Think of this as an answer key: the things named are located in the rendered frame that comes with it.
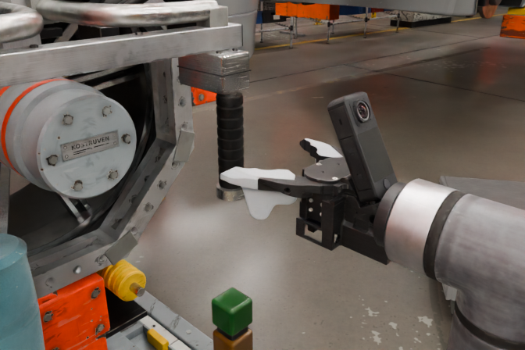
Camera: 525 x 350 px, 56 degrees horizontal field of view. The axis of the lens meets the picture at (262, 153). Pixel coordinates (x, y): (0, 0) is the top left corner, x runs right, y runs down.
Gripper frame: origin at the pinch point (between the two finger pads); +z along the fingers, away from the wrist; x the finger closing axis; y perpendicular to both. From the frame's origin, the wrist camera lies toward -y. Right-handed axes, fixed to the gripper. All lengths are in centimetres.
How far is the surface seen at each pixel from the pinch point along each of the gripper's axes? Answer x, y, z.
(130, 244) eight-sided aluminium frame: -5.5, 22.4, 26.2
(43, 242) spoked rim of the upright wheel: -16.0, 21.3, 36.0
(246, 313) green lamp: -7.7, 18.5, -4.3
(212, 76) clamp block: -2.4, -9.2, 6.4
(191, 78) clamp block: -2.4, -8.4, 10.7
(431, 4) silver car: 241, 3, 93
